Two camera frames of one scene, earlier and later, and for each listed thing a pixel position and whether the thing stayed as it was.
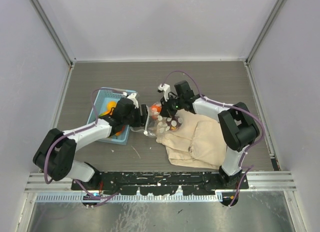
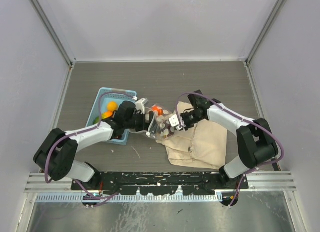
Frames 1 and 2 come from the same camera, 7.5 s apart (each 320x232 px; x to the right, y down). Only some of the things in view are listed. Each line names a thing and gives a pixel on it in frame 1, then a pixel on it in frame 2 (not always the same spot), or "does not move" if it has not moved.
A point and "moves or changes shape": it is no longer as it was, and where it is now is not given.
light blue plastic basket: x=105 y=95 does not move
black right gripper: x=165 y=110 -> x=187 y=127
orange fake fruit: x=156 y=108 does not move
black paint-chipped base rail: x=195 y=183 does not move
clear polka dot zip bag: x=157 y=124 moves or changes shape
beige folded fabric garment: x=199 y=143 does not move
